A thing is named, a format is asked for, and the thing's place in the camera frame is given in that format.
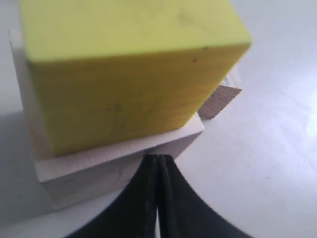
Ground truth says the yellow painted wooden cube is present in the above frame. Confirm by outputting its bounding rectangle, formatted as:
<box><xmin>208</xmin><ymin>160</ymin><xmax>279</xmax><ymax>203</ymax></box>
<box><xmin>19</xmin><ymin>0</ymin><xmax>252</xmax><ymax>156</ymax></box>

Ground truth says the medium plain wooden cube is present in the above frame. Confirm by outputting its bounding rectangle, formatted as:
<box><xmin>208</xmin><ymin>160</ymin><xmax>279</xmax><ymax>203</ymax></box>
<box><xmin>198</xmin><ymin>65</ymin><xmax>242</xmax><ymax>119</ymax></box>

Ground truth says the large plain wooden cube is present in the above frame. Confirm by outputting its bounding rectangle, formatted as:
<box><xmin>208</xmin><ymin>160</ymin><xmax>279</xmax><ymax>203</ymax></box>
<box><xmin>8</xmin><ymin>29</ymin><xmax>204</xmax><ymax>210</ymax></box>

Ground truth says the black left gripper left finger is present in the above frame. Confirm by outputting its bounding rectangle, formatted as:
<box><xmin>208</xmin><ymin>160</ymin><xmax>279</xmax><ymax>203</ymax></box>
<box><xmin>68</xmin><ymin>155</ymin><xmax>158</xmax><ymax>238</ymax></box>

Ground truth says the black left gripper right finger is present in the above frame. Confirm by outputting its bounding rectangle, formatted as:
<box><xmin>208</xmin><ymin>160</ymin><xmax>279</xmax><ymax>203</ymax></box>
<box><xmin>158</xmin><ymin>155</ymin><xmax>250</xmax><ymax>238</ymax></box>

